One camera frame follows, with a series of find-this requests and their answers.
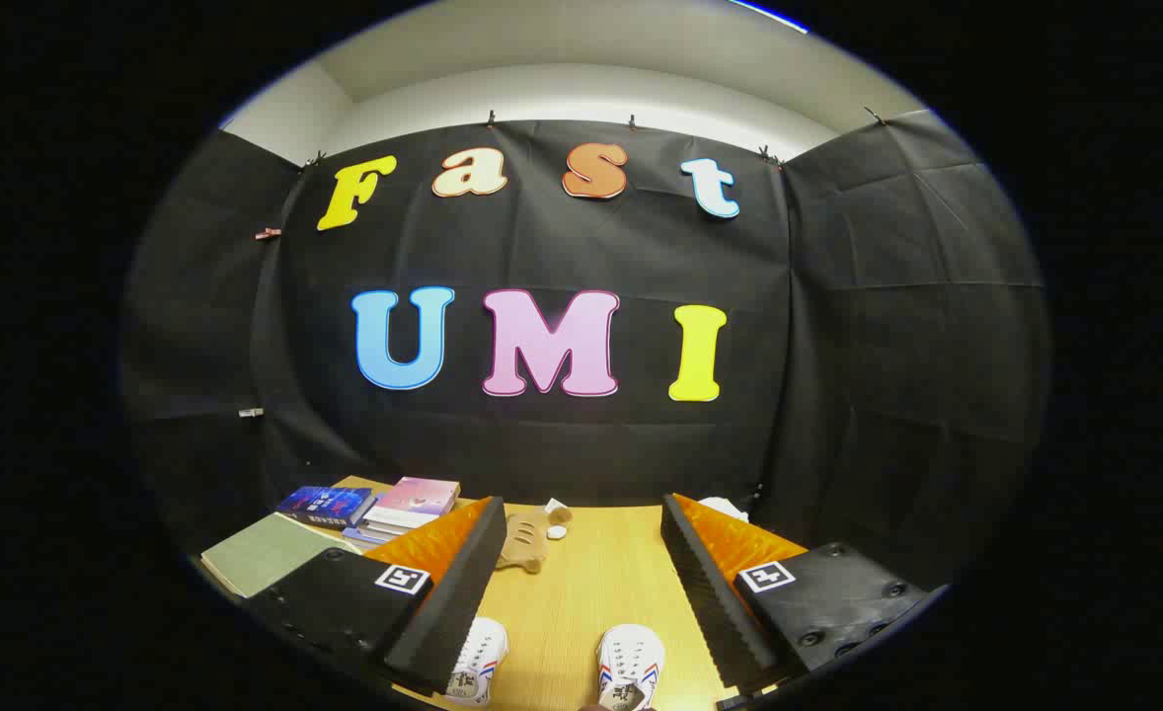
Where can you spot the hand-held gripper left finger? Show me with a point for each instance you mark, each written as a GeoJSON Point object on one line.
{"type": "Point", "coordinates": [453, 612]}

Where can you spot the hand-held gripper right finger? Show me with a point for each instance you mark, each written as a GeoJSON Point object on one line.
{"type": "Point", "coordinates": [715, 612]}

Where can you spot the white canvas shoe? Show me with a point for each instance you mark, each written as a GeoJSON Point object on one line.
{"type": "Point", "coordinates": [478, 657]}
{"type": "Point", "coordinates": [631, 657]}

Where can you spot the green fabric storage box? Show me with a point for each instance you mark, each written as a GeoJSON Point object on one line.
{"type": "Point", "coordinates": [266, 555]}

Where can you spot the brown plush toy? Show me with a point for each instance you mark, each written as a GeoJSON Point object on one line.
{"type": "Point", "coordinates": [527, 538]}

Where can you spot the white pouch with red label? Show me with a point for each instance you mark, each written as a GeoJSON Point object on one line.
{"type": "Point", "coordinates": [725, 508]}

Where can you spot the light blue book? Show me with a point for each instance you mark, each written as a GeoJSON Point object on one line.
{"type": "Point", "coordinates": [364, 538]}

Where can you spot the pink cover book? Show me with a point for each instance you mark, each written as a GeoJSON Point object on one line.
{"type": "Point", "coordinates": [414, 497]}

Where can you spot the dark blue book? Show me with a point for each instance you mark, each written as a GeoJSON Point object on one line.
{"type": "Point", "coordinates": [325, 506]}

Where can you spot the black backdrop cloth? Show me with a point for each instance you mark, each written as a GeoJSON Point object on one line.
{"type": "Point", "coordinates": [542, 247]}

